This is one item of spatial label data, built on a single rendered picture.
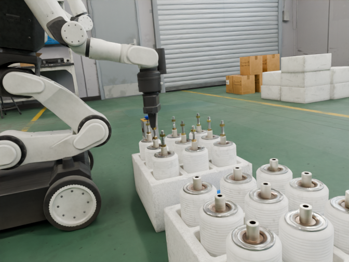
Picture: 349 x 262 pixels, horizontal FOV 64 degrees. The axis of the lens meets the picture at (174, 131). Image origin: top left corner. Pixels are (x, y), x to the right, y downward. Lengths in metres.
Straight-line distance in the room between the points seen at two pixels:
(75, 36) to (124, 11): 5.27
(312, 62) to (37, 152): 3.06
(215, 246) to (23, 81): 0.93
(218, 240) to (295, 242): 0.15
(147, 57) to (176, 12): 5.48
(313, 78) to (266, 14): 4.09
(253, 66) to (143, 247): 4.16
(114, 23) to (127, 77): 1.10
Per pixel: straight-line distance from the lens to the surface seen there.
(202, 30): 6.65
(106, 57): 1.05
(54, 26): 1.03
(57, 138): 1.28
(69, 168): 1.16
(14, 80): 1.23
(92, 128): 1.22
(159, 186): 0.97
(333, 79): 3.86
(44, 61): 5.49
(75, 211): 1.13
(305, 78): 3.58
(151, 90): 1.04
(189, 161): 1.02
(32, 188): 1.16
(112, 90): 6.11
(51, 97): 1.23
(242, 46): 7.09
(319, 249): 0.60
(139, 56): 1.02
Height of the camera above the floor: 0.56
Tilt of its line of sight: 13 degrees down
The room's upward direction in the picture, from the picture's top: 5 degrees counter-clockwise
